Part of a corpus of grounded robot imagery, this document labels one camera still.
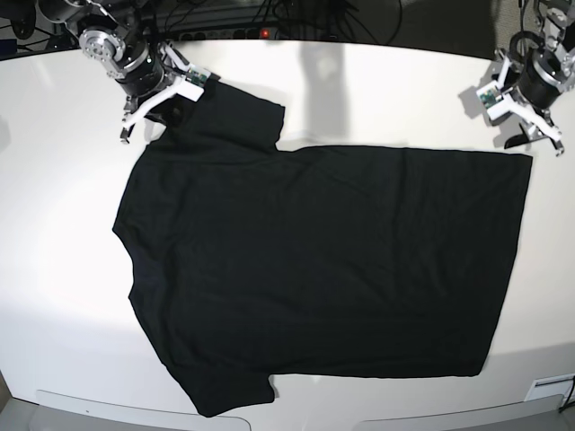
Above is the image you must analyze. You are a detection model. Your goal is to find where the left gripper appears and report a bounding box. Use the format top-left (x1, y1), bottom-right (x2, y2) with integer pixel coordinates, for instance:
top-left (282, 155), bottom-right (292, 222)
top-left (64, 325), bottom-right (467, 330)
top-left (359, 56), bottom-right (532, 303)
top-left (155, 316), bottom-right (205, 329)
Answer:
top-left (517, 48), bottom-right (562, 110)

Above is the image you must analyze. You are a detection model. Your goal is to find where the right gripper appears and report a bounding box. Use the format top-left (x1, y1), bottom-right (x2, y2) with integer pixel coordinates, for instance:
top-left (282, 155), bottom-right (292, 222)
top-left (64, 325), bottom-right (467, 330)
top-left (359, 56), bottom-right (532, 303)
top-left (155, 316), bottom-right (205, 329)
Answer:
top-left (114, 42), bottom-right (211, 145)

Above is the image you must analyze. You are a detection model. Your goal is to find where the black T-shirt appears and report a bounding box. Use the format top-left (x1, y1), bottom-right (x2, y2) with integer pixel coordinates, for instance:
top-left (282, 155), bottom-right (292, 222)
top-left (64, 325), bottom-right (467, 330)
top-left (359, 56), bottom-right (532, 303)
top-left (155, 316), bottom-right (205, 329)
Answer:
top-left (113, 83), bottom-right (533, 418)

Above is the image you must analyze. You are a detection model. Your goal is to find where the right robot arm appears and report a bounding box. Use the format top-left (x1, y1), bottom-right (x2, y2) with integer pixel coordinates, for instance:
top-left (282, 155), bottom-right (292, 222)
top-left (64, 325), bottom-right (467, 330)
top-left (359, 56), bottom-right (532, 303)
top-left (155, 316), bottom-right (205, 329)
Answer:
top-left (37, 1), bottom-right (211, 144)

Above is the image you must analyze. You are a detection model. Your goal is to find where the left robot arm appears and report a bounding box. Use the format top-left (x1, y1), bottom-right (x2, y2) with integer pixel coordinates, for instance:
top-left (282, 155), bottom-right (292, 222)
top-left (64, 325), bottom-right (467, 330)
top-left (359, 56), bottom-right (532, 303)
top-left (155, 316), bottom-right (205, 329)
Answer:
top-left (509, 1), bottom-right (574, 110)

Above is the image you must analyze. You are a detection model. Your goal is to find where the white power strip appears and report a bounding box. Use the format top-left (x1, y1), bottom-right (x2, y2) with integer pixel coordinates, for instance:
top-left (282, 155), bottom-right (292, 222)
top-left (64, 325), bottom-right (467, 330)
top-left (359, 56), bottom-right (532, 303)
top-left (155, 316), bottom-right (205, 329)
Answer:
top-left (174, 27), bottom-right (274, 41)

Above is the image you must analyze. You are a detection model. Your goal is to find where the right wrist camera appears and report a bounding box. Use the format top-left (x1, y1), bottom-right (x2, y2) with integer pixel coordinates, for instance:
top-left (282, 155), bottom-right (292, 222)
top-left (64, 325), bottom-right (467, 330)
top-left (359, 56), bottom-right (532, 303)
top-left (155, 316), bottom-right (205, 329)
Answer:
top-left (177, 66), bottom-right (211, 102)

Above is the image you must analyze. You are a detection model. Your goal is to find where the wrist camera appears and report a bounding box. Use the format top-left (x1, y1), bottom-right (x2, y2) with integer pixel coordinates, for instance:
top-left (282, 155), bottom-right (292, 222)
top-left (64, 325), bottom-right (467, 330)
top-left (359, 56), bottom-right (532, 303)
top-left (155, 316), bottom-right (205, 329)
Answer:
top-left (177, 66), bottom-right (211, 102)
top-left (476, 81), bottom-right (513, 126)

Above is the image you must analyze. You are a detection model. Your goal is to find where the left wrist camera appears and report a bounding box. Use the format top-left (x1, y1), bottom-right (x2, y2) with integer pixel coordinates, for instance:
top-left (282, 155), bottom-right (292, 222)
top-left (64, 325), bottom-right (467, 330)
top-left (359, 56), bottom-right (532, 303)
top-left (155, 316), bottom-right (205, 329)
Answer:
top-left (476, 81), bottom-right (513, 126)

